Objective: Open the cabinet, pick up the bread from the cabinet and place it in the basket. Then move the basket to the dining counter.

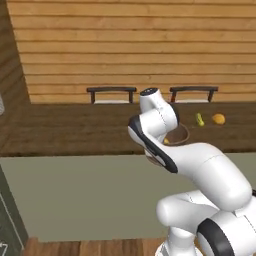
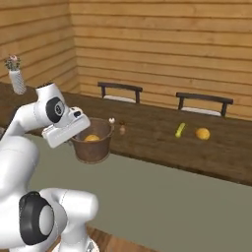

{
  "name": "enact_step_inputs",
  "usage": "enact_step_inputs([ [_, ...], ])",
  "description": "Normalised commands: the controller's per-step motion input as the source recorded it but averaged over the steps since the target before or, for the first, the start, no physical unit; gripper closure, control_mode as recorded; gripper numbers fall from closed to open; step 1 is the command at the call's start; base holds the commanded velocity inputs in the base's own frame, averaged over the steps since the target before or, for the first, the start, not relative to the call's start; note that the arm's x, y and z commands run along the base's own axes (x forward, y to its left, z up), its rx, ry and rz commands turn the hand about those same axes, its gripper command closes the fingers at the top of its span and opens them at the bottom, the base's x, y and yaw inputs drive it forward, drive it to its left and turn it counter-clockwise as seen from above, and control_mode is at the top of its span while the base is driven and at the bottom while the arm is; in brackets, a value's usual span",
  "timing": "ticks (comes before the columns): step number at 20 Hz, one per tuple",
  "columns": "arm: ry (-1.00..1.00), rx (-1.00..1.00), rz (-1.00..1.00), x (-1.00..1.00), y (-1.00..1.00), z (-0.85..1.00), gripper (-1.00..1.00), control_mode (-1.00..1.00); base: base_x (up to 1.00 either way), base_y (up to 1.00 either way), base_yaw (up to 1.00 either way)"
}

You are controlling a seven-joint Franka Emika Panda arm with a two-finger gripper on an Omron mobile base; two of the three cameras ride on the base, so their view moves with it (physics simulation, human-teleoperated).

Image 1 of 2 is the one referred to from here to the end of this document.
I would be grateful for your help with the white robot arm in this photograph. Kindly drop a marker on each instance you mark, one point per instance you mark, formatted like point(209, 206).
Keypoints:
point(203, 173)

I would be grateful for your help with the small yellow fruit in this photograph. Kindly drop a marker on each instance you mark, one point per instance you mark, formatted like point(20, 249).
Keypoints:
point(166, 141)

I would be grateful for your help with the brown round bowl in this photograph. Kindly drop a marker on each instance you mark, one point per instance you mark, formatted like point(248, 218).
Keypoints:
point(180, 134)

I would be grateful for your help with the green yellow vegetable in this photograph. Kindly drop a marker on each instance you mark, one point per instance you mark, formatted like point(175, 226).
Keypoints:
point(199, 119)

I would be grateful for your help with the orange round fruit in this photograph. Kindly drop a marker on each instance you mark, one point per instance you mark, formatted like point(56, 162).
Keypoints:
point(218, 119)

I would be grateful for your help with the pale grey object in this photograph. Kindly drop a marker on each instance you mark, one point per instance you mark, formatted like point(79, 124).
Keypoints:
point(1, 105)

